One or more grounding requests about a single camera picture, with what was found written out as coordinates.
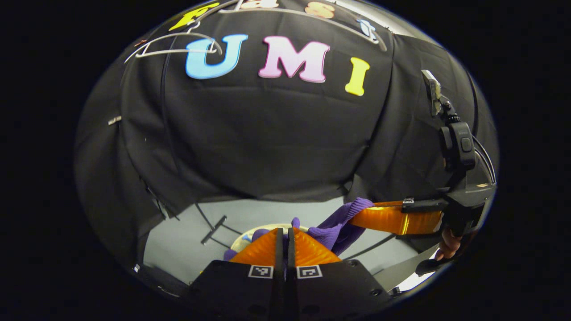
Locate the black backdrop cloth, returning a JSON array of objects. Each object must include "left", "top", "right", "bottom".
[{"left": 74, "top": 0, "right": 500, "bottom": 287}]

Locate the purple corduroy jacket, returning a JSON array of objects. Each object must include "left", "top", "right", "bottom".
[{"left": 223, "top": 198, "right": 376, "bottom": 262}]

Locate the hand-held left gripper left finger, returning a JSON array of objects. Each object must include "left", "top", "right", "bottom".
[{"left": 189, "top": 227, "right": 286, "bottom": 321}]

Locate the beige laundry hamper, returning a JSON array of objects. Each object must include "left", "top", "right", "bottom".
[{"left": 230, "top": 223, "right": 313, "bottom": 255}]

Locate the black clothes rack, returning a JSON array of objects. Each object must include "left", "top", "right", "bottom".
[{"left": 158, "top": 27, "right": 398, "bottom": 263}]

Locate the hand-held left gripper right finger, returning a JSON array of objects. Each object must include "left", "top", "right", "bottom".
[{"left": 288, "top": 227, "right": 394, "bottom": 321}]

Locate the white plastic hanger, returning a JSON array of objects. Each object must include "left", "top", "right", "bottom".
[
  {"left": 218, "top": 0, "right": 387, "bottom": 45},
  {"left": 124, "top": 20, "right": 223, "bottom": 63}
]

